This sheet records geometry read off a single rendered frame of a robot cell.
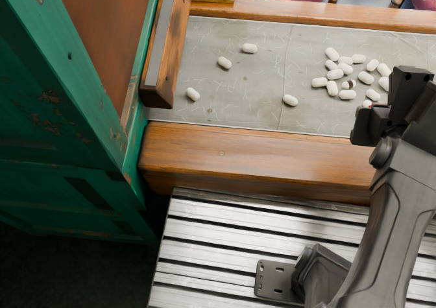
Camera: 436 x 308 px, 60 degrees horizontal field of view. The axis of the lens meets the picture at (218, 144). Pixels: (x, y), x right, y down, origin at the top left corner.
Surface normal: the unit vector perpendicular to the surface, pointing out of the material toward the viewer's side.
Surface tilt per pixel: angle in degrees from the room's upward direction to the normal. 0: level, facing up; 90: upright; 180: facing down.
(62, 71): 90
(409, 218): 11
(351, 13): 0
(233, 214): 0
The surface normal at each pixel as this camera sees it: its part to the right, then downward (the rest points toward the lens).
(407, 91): -0.07, 0.42
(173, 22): 0.91, -0.08
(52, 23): 0.99, 0.09
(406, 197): 0.10, -0.55
